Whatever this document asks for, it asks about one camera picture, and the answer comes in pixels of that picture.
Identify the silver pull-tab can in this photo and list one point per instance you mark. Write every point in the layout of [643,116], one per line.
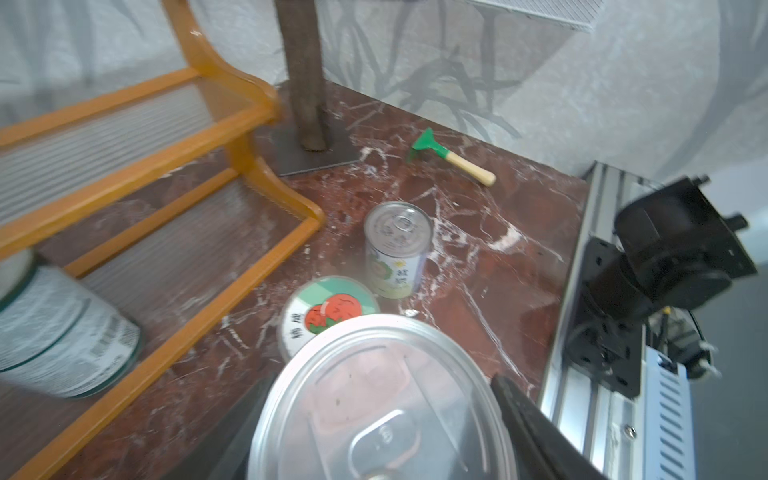
[381,396]

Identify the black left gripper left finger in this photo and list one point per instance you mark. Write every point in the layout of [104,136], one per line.
[224,452]

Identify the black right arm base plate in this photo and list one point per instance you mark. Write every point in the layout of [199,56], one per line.
[605,341]

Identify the orange wooden three-tier shelf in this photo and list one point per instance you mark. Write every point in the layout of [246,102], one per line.
[162,199]

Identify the black label can bottom shelf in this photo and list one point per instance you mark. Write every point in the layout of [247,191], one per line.
[58,338]

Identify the green handled garden trowel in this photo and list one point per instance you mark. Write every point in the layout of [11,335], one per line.
[426,142]

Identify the aluminium front rail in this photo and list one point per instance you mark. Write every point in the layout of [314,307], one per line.
[622,404]

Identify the tomato lid jar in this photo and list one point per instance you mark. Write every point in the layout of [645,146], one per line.
[318,305]

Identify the brown tree trunk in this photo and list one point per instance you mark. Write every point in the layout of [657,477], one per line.
[299,26]

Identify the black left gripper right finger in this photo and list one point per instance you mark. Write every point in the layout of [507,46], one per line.
[544,451]

